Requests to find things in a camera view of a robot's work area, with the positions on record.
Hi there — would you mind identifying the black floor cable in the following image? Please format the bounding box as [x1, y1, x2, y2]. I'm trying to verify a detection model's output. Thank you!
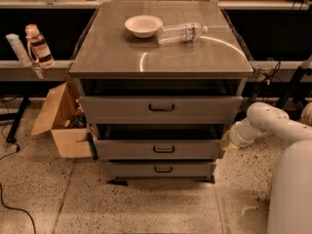
[0, 95, 38, 234]

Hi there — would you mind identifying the black table leg left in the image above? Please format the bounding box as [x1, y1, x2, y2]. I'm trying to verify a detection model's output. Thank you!
[0, 95, 30, 144]

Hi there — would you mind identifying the brown striped bottle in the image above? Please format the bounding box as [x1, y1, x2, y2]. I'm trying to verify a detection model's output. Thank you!
[25, 24, 55, 69]

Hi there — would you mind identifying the grey metal drawer cabinet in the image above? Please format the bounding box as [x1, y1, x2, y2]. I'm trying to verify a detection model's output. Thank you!
[68, 0, 254, 184]

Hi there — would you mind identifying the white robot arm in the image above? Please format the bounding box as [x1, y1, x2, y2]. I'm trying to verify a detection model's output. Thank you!
[219, 102, 312, 234]

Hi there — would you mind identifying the clear plastic water bottle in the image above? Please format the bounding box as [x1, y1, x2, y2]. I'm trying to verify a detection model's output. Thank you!
[157, 22, 208, 45]

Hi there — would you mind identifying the grey drawer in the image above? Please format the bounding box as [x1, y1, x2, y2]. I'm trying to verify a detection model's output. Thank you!
[96, 124, 225, 161]
[79, 96, 243, 124]
[106, 161, 216, 179]

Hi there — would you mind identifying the open cardboard box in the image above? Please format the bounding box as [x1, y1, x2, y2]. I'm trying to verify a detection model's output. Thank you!
[31, 81, 96, 158]

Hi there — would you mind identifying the grey bottom drawer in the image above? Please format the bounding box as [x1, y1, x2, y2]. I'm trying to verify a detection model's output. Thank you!
[106, 161, 216, 179]

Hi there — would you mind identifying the grey top drawer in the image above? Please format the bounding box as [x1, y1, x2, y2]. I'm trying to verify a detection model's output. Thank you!
[79, 96, 243, 124]

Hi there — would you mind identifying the black table leg right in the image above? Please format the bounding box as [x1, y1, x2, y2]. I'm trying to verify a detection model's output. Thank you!
[235, 57, 312, 122]

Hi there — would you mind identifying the white paper bowl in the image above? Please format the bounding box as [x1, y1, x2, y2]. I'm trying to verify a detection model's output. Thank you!
[125, 15, 163, 38]

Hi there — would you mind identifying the black table leg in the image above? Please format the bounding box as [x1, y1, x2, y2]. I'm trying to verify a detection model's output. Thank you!
[0, 95, 30, 144]
[235, 57, 312, 122]

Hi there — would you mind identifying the tan robot base cover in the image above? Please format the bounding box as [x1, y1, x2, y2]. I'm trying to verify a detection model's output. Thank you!
[300, 102, 312, 127]

